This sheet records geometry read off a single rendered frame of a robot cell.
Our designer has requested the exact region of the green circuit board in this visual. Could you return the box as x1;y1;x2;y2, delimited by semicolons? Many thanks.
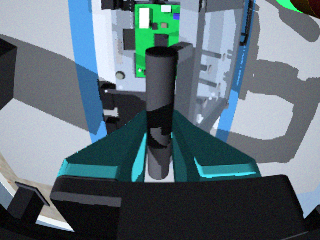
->
135;4;180;77

